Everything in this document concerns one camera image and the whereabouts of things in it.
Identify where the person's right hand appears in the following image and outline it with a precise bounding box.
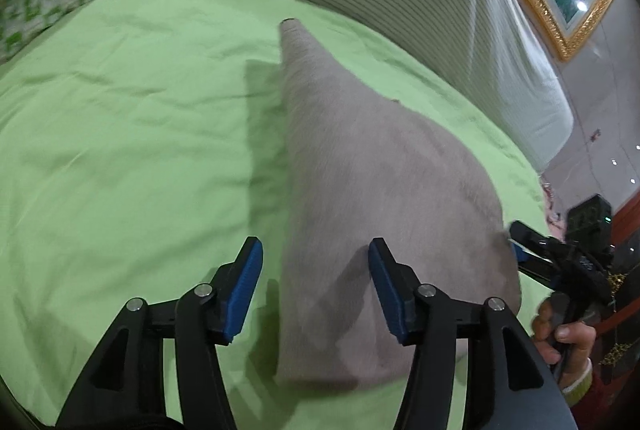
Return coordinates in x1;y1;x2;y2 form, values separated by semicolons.
532;299;597;389

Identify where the beige knit sweater brown trim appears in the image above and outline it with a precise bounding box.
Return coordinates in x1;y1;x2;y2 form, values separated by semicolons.
277;19;521;390

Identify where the pink cloth at bed edge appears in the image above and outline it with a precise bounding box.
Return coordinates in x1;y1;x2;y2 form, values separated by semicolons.
539;177;566;242

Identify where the light green bed sheet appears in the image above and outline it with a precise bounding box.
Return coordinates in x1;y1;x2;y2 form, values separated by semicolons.
1;0;547;429

